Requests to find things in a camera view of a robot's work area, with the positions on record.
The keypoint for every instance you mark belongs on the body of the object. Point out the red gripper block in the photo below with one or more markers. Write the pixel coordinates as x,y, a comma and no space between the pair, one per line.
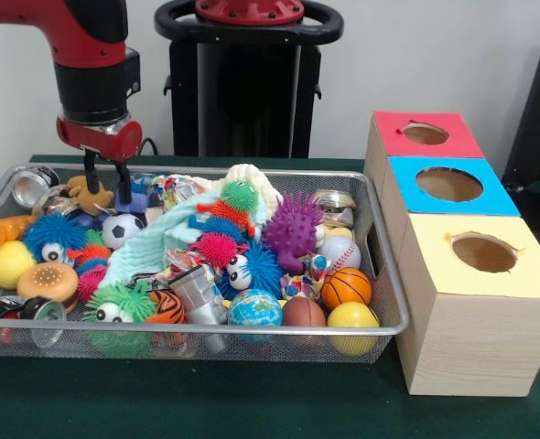
105,142

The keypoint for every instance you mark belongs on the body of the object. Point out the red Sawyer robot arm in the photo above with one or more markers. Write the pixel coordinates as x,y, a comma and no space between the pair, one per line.
87,82

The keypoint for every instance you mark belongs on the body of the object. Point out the shallow metal mesh bin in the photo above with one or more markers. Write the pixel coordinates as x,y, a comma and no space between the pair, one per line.
251,347

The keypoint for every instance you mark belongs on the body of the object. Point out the wooden box with three holes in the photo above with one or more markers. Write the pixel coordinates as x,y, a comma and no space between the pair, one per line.
471,347

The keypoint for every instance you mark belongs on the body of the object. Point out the blue plastic toy block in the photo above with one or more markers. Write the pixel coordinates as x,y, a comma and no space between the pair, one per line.
138,205

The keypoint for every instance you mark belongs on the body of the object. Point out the black and white soccer ball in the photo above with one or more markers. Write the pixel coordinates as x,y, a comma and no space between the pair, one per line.
122,228

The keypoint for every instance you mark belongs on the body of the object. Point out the green spiky toy with eye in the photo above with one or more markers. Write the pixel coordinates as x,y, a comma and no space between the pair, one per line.
119,302

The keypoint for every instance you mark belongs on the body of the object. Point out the cream knit cloth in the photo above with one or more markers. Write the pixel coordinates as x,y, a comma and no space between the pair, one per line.
247,174

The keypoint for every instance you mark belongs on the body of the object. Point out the blue spiky toy with eyes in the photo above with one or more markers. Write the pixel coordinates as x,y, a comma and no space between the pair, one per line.
256,267

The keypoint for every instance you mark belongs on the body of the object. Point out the purple spiky monster toy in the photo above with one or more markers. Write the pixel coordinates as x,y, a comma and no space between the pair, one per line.
293,228

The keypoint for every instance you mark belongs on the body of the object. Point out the globe print ball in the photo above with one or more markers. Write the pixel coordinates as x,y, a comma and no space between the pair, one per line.
255,308

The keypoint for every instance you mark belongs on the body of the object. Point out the white baseball toy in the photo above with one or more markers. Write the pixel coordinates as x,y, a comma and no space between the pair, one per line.
341,251

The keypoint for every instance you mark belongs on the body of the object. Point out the orange basketball toy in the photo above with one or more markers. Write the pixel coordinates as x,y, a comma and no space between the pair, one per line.
346,285

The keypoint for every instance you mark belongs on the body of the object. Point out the yellow ball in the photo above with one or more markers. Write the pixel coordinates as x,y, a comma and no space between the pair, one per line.
352,320

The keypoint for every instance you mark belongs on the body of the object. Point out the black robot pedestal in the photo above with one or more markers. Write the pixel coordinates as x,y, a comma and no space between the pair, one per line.
251,91

